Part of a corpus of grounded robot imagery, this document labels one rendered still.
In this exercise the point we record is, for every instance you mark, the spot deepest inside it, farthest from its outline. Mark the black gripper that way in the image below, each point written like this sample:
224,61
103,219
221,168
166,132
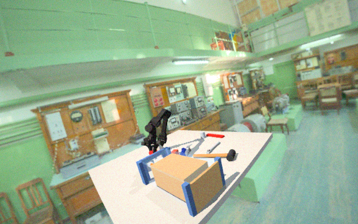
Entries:
149,144

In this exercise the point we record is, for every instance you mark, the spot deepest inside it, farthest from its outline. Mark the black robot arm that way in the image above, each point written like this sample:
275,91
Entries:
154,123

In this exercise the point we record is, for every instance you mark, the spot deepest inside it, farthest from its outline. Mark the mallet with black head and wooden handle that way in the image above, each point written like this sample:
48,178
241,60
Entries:
229,156

